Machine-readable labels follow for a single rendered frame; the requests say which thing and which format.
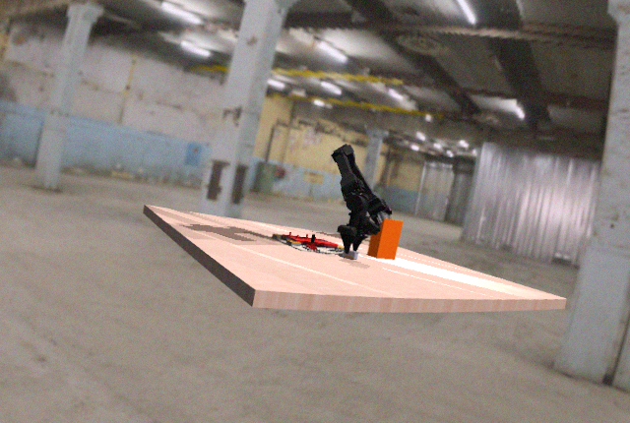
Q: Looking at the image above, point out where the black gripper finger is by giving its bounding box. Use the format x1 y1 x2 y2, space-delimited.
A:
340 233 357 254
352 235 366 251

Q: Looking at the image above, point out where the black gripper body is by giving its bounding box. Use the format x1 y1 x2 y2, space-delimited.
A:
337 211 371 236

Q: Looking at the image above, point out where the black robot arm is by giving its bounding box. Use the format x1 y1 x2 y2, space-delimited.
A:
332 144 392 235

